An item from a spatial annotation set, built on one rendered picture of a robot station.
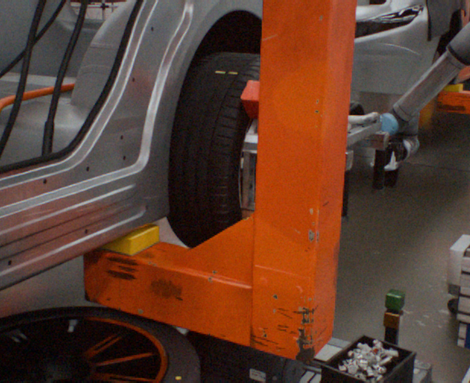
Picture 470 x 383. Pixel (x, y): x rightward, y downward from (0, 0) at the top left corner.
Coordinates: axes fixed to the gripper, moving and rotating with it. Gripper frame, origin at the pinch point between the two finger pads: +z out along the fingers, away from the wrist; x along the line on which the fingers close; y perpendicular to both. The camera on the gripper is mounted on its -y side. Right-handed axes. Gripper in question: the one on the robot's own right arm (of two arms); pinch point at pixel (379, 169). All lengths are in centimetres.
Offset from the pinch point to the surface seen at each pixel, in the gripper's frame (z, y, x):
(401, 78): -239, 3, -59
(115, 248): 75, -14, -48
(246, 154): 44, 9, -26
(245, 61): 27, 34, -36
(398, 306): 58, -20, 24
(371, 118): 7.5, 17.4, -1.8
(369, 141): 2.9, 9.0, -3.0
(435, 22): -257, 39, -46
